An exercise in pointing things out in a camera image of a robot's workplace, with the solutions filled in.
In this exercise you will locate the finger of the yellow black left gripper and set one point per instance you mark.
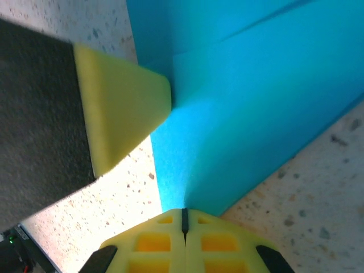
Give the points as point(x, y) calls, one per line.
point(119, 108)

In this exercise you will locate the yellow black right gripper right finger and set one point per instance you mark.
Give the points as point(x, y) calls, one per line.
point(196, 256)

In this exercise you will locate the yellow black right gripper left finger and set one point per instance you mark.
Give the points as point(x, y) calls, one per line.
point(176, 256)

